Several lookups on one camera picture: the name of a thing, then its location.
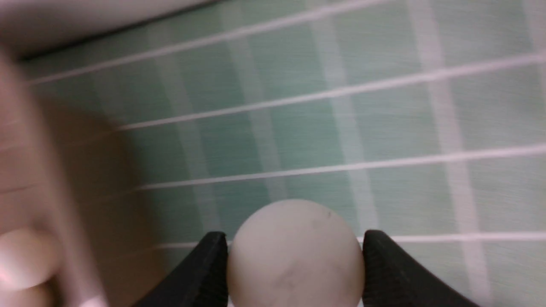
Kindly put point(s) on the green checkered tablecloth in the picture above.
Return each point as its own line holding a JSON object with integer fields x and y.
{"x": 422, "y": 118}

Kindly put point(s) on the white ball cluster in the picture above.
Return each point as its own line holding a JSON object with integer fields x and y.
{"x": 295, "y": 253}

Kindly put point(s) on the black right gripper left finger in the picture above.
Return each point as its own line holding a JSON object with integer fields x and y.
{"x": 200, "y": 280}

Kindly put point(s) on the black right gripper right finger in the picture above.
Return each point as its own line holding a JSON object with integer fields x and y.
{"x": 393, "y": 278}

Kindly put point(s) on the olive green plastic bin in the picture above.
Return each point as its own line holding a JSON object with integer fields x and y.
{"x": 66, "y": 168}

